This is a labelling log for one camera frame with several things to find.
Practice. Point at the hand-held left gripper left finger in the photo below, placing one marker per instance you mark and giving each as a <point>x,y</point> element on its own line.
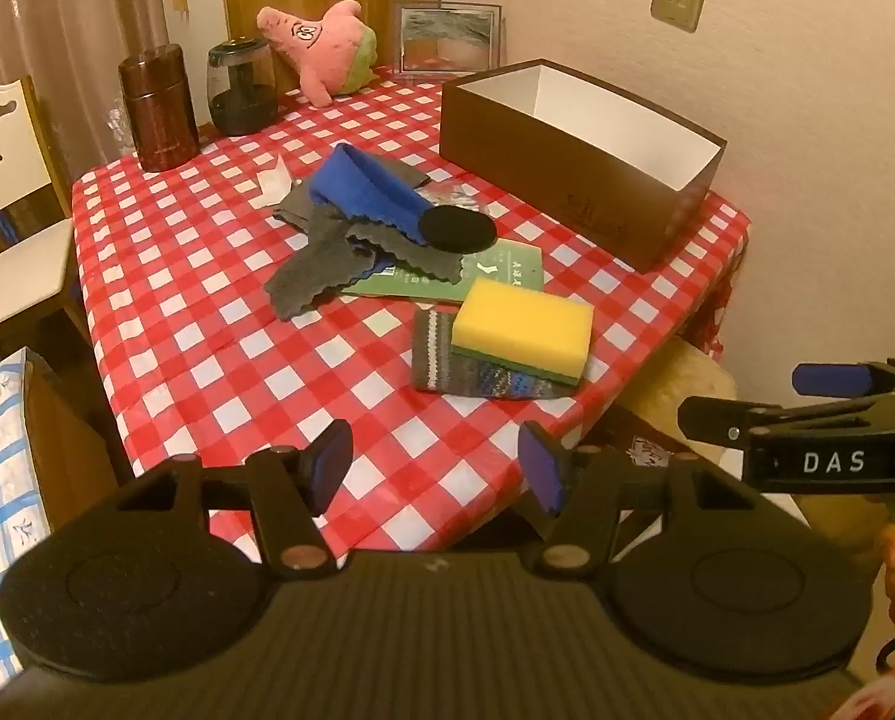
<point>331,465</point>

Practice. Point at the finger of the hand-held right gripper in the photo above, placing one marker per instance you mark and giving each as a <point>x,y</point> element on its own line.
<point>830,379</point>
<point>710,420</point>

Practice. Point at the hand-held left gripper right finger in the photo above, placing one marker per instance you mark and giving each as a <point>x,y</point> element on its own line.
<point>543,476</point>

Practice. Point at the striped knitted sock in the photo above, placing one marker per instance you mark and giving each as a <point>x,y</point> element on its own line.
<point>432,352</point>

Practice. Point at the yellow sponge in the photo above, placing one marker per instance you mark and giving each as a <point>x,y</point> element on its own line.
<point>522,319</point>

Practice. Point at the grey cloth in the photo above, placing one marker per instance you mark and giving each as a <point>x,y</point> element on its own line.
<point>320,262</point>

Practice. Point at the green sock package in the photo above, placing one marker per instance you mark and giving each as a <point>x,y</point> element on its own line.
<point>507,266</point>

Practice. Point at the black round pad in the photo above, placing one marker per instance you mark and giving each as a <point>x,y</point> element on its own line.
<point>455,229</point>

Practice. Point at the brown cardboard box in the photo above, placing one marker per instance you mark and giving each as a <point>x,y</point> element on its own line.
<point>552,165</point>

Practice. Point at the red checkered tablecloth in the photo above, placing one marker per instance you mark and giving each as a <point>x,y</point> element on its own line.
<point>192,277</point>

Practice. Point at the white paper piece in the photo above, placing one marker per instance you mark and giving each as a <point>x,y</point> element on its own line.
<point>274,180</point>

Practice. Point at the white wooden chair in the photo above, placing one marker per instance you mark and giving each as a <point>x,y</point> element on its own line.
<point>27,255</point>

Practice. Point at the dark glass jar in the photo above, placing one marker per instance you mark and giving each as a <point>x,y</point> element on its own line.
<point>241,101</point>

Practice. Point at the brown cylindrical canister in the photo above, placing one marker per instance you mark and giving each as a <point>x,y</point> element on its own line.
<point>158,112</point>

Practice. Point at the pink starfish plush toy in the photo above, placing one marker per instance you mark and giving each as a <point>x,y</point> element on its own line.
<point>320,45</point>

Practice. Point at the beige curtain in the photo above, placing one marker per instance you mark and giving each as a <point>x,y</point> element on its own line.
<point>57,0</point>

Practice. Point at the beige wall data panel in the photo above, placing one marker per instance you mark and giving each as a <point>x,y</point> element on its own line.
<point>678,0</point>

